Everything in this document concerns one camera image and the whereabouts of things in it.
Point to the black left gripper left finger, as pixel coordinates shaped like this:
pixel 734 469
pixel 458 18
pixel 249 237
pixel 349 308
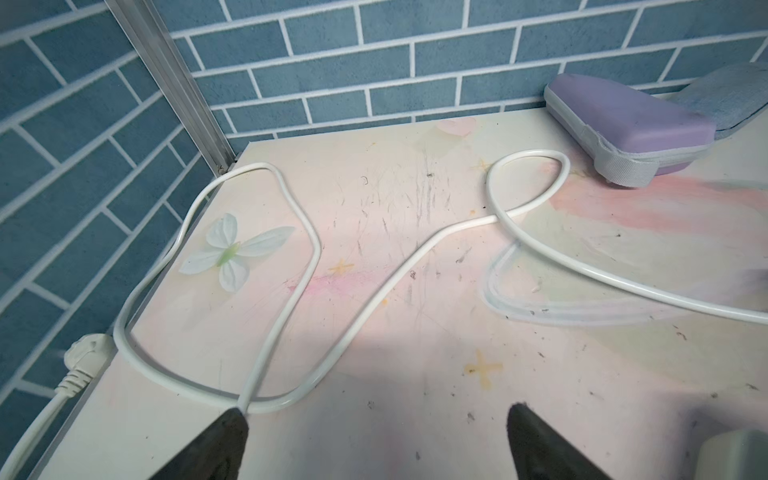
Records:
pixel 216 453

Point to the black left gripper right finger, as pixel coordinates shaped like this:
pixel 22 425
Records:
pixel 540 452

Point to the blue top kitchen scale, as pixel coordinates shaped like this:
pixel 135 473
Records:
pixel 738 455

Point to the white wall plug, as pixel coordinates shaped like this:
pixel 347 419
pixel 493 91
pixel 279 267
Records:
pixel 85 360

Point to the aluminium corner post left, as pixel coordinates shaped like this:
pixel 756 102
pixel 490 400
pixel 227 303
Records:
pixel 142 24

